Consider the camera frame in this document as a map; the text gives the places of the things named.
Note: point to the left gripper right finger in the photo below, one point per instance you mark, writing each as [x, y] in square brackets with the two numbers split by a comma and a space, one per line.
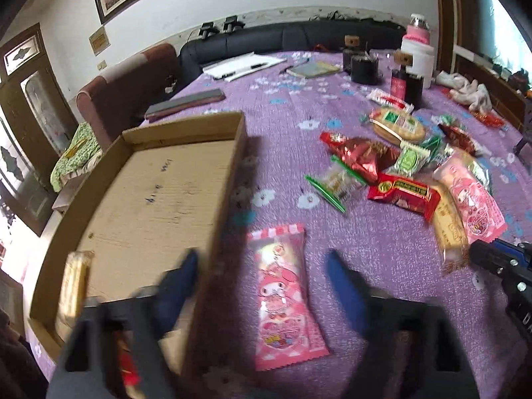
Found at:
[412, 348]

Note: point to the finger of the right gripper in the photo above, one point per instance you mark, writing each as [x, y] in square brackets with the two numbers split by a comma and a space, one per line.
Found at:
[503, 259]

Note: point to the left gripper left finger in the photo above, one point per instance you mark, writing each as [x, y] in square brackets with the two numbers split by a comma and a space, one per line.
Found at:
[88, 366]

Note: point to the red gold candy bar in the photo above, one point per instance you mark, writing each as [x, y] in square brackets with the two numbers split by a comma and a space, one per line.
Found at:
[125, 361]

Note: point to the yellow cracker pack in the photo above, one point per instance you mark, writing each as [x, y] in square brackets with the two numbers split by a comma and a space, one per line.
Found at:
[73, 291]

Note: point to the red cake snack pack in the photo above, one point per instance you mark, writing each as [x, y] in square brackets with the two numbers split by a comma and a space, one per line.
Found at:
[405, 193]

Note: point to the pink cartoon snack pack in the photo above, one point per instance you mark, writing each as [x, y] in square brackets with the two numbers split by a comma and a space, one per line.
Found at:
[287, 330]

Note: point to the dark red foil snack bag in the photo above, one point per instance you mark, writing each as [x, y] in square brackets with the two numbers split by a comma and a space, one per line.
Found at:
[366, 157]

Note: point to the clear green-edged snack pack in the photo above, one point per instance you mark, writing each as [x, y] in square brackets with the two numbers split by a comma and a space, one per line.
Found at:
[337, 183]

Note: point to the purple floral tablecloth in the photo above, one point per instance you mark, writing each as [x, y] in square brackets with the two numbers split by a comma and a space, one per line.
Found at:
[395, 249]

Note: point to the dark red small snack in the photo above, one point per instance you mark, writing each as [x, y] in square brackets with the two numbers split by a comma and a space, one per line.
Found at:
[460, 139]

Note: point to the light green snack pack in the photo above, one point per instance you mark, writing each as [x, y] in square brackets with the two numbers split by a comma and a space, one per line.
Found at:
[410, 161]

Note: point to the cardboard tray box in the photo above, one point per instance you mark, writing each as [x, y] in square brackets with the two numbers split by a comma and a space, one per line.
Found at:
[157, 191]

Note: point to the white gloves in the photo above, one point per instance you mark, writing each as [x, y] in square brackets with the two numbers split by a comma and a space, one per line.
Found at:
[474, 96]

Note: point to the round cracker pack green label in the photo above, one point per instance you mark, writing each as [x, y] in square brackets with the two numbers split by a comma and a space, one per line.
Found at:
[394, 125]

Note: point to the red black canister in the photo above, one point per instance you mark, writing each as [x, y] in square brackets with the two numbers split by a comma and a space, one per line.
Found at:
[407, 87]

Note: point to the green floral cloth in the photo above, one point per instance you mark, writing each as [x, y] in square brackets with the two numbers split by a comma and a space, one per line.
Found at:
[80, 157]

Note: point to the red white sachet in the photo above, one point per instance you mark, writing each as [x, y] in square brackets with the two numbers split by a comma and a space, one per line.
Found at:
[383, 98]

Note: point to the white plastic jar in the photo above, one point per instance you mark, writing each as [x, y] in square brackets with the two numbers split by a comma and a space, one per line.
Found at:
[423, 60]

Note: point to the black cup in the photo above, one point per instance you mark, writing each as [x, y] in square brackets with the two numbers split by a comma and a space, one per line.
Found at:
[365, 70]

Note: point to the wooden glass door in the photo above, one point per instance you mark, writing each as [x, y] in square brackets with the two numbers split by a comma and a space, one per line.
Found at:
[36, 127]

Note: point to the maroon armchair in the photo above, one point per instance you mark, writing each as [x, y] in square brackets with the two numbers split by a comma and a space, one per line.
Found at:
[116, 99]

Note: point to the pink thermos bottle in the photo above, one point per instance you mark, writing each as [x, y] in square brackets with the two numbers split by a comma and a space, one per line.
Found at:
[418, 29]

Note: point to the green notebook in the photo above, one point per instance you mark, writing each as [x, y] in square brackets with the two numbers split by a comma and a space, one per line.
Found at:
[313, 69]

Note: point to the white paper sheets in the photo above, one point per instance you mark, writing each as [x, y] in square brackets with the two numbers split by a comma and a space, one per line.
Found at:
[218, 69]

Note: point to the black sofa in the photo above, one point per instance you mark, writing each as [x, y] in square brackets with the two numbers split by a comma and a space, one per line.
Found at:
[311, 35]

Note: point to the black pen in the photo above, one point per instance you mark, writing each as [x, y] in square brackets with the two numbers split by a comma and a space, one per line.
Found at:
[243, 71]

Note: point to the small wall plaque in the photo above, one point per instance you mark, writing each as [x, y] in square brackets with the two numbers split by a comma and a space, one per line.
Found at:
[99, 40]

